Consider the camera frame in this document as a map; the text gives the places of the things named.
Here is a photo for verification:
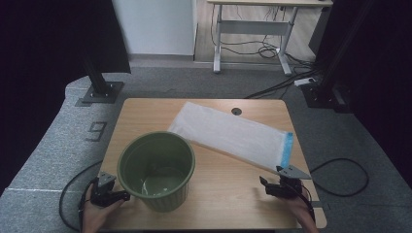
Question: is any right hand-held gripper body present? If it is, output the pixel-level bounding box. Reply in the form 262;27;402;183
265;164;312;199

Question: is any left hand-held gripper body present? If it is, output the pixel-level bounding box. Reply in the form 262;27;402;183
90;171;117;208

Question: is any green plastic bin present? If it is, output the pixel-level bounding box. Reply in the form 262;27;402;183
116;130;196;214

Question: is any white plastic bag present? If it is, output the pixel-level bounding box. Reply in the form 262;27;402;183
167;101;294;174

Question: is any person's left hand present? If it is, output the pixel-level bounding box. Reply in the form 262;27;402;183
81;199;125;233

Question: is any person's right hand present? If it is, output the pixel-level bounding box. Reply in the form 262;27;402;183
285;192;320;233

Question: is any black metal stand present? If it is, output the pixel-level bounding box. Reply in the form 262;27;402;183
300;0;377;114
81;57;125;105

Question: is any white power strip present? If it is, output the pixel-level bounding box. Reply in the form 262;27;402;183
293;77;317;87

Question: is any black curtain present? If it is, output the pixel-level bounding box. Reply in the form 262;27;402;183
315;0;412;188
0;0;131;195

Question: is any white partition panel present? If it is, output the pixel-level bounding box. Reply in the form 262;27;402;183
111;0;198;56

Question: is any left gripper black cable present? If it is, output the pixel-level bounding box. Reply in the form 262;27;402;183
58;159;105;232

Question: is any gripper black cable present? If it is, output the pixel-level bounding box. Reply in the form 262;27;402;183
58;159;105;232
309;157;369;198

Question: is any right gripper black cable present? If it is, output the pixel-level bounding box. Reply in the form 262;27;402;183
309;157;369;198

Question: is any bundle of floor cables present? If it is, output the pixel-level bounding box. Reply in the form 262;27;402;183
210;4;325;100

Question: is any white metal-frame desk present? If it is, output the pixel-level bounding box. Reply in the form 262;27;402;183
207;0;334;76

